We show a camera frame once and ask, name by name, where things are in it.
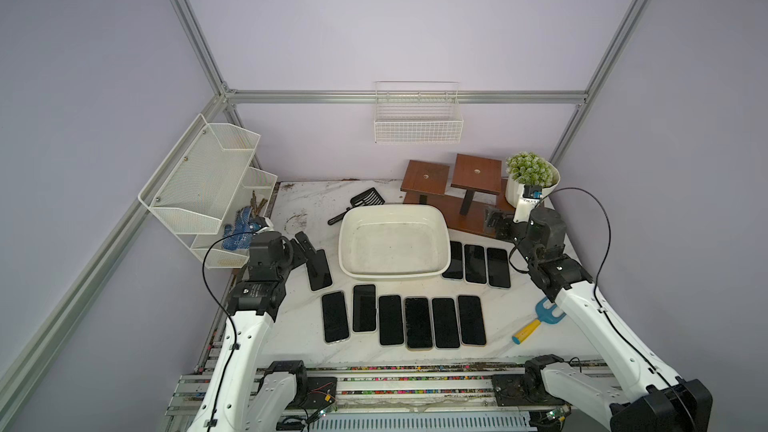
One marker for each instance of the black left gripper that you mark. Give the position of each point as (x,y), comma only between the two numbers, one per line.
(292,249)

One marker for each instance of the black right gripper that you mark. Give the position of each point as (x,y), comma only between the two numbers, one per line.
(505,221)

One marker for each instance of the white case phone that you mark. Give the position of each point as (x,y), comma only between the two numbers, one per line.
(318,270)

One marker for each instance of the black phone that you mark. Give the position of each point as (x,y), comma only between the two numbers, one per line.
(498,269)

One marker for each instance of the pink case phone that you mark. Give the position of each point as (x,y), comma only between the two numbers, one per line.
(475,264)
(472,328)

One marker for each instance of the clear case silver phone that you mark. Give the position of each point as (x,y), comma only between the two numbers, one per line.
(335,319)

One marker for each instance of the blue case phone large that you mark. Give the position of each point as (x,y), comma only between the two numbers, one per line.
(455,270)

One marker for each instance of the black phone placed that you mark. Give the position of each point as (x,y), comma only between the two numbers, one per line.
(364,308)
(418,323)
(391,326)

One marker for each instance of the light blue case phone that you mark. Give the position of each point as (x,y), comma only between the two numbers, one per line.
(446,330)

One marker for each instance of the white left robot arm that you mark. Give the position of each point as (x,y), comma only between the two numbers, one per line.
(234,400)

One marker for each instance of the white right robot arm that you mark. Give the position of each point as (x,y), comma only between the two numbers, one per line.
(652,395)

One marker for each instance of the white plastic storage box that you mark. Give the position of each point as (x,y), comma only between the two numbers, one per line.
(394,242)

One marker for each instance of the white ribbed plant pot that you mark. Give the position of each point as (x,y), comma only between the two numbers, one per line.
(514,190)

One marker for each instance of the green artificial plant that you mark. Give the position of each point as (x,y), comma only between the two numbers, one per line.
(528,168)

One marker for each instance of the blue toy in shelf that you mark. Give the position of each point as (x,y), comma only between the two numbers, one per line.
(238,236)

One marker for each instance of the black slotted tray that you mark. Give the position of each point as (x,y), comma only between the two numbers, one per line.
(369,197)

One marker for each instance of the brown wooden tiered stand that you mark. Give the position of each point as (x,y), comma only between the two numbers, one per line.
(460,192)

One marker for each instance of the blue yellow toy fork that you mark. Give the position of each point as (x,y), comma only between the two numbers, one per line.
(546,312)

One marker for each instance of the white mesh upper shelf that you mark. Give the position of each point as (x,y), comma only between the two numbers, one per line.
(193,189)

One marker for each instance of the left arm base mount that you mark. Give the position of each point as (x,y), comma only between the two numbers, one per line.
(311,392)

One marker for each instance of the white wire wall basket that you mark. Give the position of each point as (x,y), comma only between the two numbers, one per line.
(417,112)

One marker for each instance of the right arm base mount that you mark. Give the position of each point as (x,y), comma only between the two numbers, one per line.
(522,389)

